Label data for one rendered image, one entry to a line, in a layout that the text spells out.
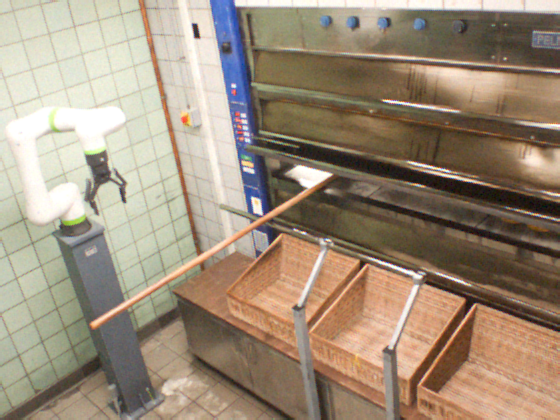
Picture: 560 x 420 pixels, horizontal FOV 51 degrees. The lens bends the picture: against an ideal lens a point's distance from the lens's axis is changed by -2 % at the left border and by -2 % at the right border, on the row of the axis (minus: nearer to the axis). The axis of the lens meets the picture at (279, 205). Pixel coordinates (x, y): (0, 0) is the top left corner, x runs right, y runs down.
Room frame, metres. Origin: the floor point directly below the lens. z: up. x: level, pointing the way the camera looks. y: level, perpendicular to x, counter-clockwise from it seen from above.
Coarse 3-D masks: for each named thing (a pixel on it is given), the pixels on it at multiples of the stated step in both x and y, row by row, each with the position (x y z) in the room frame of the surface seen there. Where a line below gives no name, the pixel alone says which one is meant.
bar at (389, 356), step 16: (224, 208) 2.77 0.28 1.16; (272, 224) 2.51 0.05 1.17; (320, 240) 2.28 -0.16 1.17; (320, 256) 2.24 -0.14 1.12; (352, 256) 2.14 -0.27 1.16; (368, 256) 2.09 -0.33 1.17; (400, 272) 1.96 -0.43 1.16; (416, 272) 1.93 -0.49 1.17; (416, 288) 1.89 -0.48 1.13; (304, 304) 2.14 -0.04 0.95; (304, 320) 2.12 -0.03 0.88; (400, 320) 1.83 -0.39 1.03; (304, 336) 2.11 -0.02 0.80; (400, 336) 1.80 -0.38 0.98; (304, 352) 2.10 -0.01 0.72; (384, 352) 1.76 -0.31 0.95; (304, 368) 2.11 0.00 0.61; (384, 368) 1.76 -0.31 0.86; (304, 384) 2.12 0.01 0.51; (320, 416) 2.12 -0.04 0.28
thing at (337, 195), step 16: (272, 176) 3.04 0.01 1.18; (288, 176) 3.00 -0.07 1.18; (320, 192) 2.77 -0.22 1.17; (336, 192) 2.72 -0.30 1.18; (368, 208) 2.54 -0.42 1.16; (384, 208) 2.47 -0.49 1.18; (400, 208) 2.45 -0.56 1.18; (416, 224) 2.34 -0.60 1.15; (432, 224) 2.27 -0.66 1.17; (448, 224) 2.24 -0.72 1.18; (464, 224) 2.22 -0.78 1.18; (480, 240) 2.10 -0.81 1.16; (496, 240) 2.05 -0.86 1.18; (512, 240) 2.03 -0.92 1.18; (528, 256) 1.95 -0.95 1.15; (544, 256) 1.90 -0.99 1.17
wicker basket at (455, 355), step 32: (480, 320) 2.04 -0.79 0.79; (512, 320) 1.95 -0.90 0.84; (448, 352) 1.92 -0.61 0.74; (480, 352) 2.00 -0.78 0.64; (512, 352) 1.90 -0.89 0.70; (544, 352) 1.82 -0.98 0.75; (448, 384) 1.89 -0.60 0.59; (480, 384) 1.86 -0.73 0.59; (512, 384) 1.83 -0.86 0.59; (544, 384) 1.78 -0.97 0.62; (448, 416) 1.67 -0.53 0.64; (480, 416) 1.57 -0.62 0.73; (544, 416) 1.64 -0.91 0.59
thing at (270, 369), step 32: (192, 288) 2.97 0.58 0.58; (224, 288) 2.91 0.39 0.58; (256, 288) 2.87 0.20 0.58; (192, 320) 2.88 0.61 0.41; (224, 320) 2.62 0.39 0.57; (192, 352) 2.95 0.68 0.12; (224, 352) 2.69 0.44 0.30; (256, 352) 2.46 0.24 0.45; (288, 352) 2.28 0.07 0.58; (256, 384) 2.51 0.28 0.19; (288, 384) 2.30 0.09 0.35; (320, 384) 2.12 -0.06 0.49; (352, 384) 2.00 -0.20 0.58; (288, 416) 2.41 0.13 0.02; (352, 416) 1.99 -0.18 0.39; (384, 416) 1.85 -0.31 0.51; (416, 416) 1.76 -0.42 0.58; (512, 416) 1.67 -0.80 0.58
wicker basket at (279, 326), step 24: (288, 240) 2.93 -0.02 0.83; (264, 264) 2.85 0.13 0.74; (288, 264) 2.89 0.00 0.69; (336, 264) 2.66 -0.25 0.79; (240, 288) 2.72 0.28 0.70; (264, 288) 2.83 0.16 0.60; (288, 288) 2.80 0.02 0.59; (336, 288) 2.44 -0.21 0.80; (240, 312) 2.59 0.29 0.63; (264, 312) 2.44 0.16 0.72; (288, 312) 2.58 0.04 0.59; (312, 312) 2.55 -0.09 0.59; (288, 336) 2.34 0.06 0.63
